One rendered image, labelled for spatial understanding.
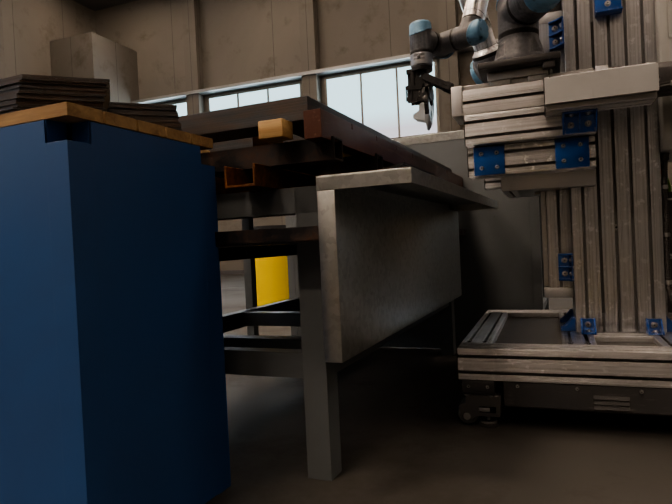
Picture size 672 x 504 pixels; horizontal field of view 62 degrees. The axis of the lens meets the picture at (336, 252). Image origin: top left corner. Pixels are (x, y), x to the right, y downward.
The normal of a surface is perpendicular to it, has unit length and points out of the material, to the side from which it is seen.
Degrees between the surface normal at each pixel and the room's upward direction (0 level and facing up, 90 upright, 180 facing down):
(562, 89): 90
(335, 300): 90
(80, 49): 90
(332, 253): 90
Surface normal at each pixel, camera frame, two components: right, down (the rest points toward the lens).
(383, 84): -0.36, 0.04
